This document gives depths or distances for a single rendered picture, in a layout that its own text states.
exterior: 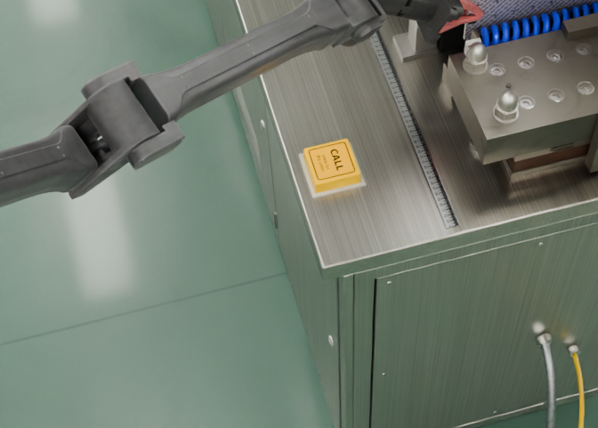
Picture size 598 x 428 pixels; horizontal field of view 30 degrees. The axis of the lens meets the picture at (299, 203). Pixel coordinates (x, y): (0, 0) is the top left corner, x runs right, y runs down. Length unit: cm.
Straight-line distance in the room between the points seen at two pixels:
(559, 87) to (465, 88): 13
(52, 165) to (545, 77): 74
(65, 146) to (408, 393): 102
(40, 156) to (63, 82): 183
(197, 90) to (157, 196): 148
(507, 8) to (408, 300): 47
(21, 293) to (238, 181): 59
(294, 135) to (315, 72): 13
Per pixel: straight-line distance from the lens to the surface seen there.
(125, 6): 319
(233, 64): 134
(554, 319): 201
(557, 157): 169
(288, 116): 174
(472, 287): 179
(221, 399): 249
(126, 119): 126
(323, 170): 165
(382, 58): 181
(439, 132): 172
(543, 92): 162
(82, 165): 126
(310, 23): 143
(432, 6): 158
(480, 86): 161
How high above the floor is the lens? 227
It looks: 56 degrees down
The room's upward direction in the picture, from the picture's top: 4 degrees counter-clockwise
